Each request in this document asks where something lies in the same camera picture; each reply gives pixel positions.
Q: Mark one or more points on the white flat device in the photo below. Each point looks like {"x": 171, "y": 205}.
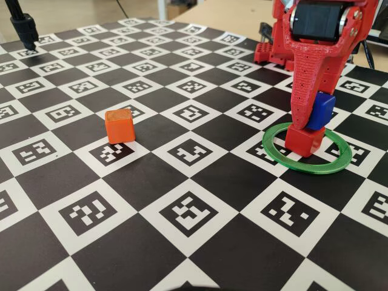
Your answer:
{"x": 380, "y": 33}

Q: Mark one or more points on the red-orange gripper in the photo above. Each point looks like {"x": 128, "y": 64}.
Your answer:
{"x": 306, "y": 48}

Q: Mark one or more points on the red-orange lattice robot base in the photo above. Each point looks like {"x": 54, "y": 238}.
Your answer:
{"x": 263, "y": 53}

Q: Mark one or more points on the blue cube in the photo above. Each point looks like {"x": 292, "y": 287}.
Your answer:
{"x": 322, "y": 112}

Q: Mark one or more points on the black table clamp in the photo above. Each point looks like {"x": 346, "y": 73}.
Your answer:
{"x": 265, "y": 31}

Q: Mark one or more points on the white table leg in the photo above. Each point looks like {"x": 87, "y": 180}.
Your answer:
{"x": 162, "y": 9}

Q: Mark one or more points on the orange cube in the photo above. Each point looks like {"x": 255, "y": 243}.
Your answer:
{"x": 119, "y": 130}

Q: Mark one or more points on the black white marker checkerboard mat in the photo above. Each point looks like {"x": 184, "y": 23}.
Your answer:
{"x": 194, "y": 182}

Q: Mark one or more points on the black tripod leg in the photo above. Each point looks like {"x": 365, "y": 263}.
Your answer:
{"x": 25, "y": 28}

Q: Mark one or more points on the brown cardboard box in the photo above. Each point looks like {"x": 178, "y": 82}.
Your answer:
{"x": 176, "y": 11}

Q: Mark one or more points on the red cube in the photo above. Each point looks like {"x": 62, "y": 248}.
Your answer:
{"x": 303, "y": 142}

